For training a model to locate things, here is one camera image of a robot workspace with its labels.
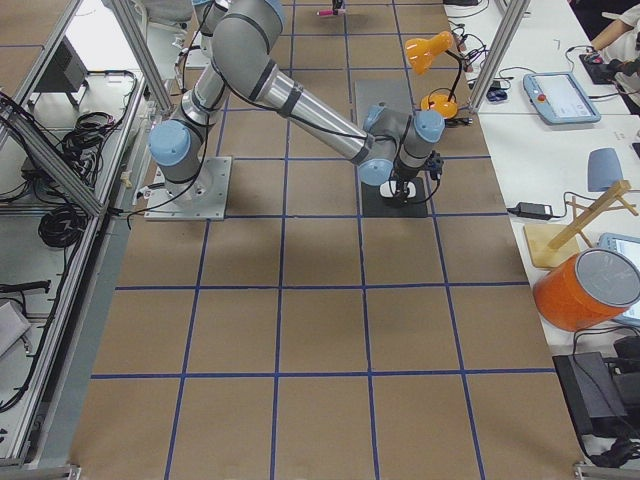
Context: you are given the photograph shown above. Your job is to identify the white computer mouse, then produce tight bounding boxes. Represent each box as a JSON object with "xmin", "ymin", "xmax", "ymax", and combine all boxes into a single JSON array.
[{"xmin": 379, "ymin": 180, "xmax": 417, "ymax": 199}]

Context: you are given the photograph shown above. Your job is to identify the orange desk lamp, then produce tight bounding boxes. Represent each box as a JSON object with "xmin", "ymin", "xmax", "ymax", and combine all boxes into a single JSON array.
[{"xmin": 404, "ymin": 30, "xmax": 460, "ymax": 122}]

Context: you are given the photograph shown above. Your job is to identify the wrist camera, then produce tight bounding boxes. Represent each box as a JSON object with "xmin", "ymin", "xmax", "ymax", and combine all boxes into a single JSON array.
[{"xmin": 424, "ymin": 151, "xmax": 444, "ymax": 183}]

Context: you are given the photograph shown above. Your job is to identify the wooden stand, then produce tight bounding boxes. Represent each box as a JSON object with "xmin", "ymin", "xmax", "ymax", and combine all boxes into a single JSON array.
[{"xmin": 524, "ymin": 180, "xmax": 639, "ymax": 270}]

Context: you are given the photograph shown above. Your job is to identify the aluminium frame post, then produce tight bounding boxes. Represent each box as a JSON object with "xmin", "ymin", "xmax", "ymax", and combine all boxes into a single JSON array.
[{"xmin": 468, "ymin": 0, "xmax": 530, "ymax": 114}]

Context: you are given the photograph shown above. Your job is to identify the silver laptop notebook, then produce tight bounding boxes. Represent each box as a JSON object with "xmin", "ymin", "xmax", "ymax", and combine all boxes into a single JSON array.
[{"xmin": 354, "ymin": 79, "xmax": 413, "ymax": 127}]

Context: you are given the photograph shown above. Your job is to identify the black power adapter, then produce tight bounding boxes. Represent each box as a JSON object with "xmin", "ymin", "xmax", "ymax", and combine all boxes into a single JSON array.
[{"xmin": 511, "ymin": 202, "xmax": 553, "ymax": 220}]

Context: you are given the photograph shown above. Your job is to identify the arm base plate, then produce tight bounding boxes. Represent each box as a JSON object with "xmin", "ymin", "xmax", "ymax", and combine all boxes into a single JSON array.
[{"xmin": 144, "ymin": 156, "xmax": 233, "ymax": 221}]

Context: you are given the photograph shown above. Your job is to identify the black mousepad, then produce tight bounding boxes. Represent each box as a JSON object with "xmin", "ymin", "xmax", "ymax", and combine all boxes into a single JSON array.
[{"xmin": 360, "ymin": 177, "xmax": 427, "ymax": 218}]

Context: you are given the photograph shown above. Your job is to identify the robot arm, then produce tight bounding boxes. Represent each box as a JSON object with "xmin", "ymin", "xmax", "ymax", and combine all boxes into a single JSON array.
[{"xmin": 148, "ymin": 1, "xmax": 445, "ymax": 202}]

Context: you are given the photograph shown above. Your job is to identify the orange cylindrical container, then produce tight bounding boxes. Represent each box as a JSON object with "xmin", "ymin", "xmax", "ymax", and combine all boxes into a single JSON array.
[{"xmin": 533, "ymin": 248, "xmax": 639, "ymax": 332}]

